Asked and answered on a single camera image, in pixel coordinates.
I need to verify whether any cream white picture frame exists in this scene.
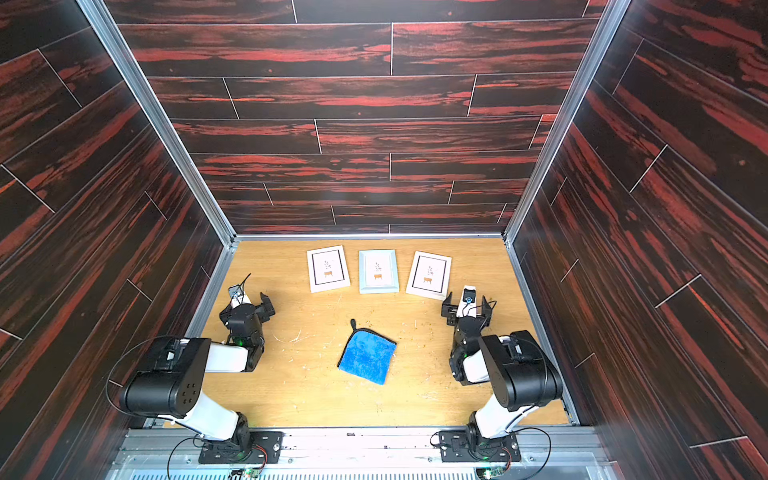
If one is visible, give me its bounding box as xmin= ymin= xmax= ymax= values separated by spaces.
xmin=307 ymin=245 xmax=351 ymax=293

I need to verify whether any blue microfiber cloth black trim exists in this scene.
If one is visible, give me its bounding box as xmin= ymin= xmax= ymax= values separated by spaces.
xmin=337 ymin=319 xmax=397 ymax=385

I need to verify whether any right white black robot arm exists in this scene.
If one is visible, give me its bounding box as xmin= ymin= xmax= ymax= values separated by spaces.
xmin=441 ymin=287 xmax=563 ymax=461

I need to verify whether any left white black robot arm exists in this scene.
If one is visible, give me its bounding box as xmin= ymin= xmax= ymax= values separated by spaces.
xmin=119 ymin=293 xmax=275 ymax=463

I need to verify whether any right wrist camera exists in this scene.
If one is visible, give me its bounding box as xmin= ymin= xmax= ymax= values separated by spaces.
xmin=457 ymin=285 xmax=477 ymax=318

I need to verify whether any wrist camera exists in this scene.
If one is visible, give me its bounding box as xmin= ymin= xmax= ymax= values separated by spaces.
xmin=228 ymin=283 xmax=251 ymax=308
xmin=457 ymin=285 xmax=477 ymax=318

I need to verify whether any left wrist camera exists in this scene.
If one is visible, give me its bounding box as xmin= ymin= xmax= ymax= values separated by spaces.
xmin=228 ymin=283 xmax=251 ymax=308

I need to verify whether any white picture frame black border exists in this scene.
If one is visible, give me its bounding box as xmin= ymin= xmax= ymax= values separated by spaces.
xmin=406 ymin=251 xmax=452 ymax=301

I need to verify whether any light blue picture frame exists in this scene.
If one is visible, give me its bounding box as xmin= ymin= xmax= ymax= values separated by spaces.
xmin=359 ymin=250 xmax=399 ymax=294

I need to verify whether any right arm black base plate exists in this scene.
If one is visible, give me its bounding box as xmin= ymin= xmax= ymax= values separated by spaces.
xmin=430 ymin=430 xmax=521 ymax=463

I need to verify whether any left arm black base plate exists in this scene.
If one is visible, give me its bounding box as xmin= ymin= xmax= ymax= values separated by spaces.
xmin=198 ymin=429 xmax=284 ymax=466

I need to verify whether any aluminium front rail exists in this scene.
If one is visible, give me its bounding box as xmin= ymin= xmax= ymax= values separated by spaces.
xmin=106 ymin=426 xmax=621 ymax=479

